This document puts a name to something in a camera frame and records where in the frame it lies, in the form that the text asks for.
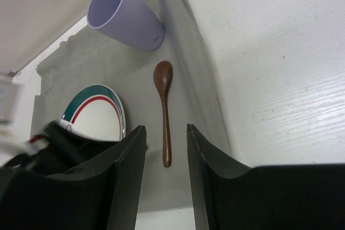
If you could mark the brown wooden spoon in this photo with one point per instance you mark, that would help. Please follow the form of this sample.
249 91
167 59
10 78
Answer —
163 74

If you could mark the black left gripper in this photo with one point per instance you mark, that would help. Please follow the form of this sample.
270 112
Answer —
59 151

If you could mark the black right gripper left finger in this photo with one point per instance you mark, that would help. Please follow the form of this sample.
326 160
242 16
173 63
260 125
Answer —
101 193

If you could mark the white plate green rim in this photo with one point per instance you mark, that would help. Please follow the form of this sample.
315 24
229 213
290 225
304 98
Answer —
96 112

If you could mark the lilac plastic cup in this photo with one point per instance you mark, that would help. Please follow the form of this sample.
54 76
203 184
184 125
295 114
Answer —
131 22

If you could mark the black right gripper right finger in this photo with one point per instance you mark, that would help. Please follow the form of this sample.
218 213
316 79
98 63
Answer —
227 194

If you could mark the grey cloth placemat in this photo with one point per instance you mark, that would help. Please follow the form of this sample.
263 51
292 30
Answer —
90 57

